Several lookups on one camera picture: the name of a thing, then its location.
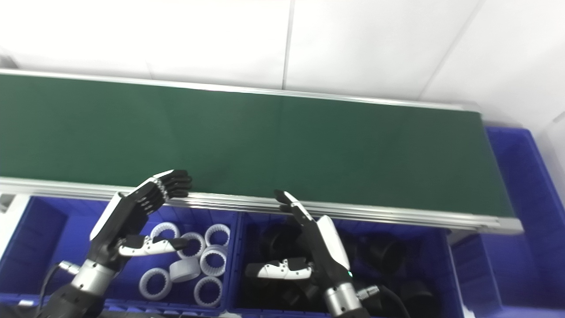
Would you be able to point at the green conveyor belt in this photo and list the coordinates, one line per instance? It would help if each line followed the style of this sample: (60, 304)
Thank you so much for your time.
(265, 145)
(397, 216)

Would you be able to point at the black cylindrical plastic part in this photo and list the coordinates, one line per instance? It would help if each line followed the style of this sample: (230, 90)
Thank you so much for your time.
(417, 300)
(386, 258)
(276, 240)

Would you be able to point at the large empty blue bin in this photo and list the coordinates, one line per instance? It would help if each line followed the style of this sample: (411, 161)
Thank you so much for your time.
(525, 198)

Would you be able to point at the blue bin with white rings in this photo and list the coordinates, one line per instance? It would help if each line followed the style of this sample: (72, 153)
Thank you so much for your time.
(39, 247)

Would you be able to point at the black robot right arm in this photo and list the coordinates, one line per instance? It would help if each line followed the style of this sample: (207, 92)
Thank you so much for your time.
(344, 304)

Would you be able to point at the black white robot left hand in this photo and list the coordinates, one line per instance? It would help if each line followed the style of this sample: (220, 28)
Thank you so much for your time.
(119, 221)

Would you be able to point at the blue bin with black parts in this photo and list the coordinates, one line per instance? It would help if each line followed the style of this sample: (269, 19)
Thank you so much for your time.
(437, 274)

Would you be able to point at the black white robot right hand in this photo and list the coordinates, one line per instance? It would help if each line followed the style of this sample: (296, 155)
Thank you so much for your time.
(333, 245)

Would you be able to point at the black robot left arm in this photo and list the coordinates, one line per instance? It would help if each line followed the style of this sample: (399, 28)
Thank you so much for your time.
(75, 296)

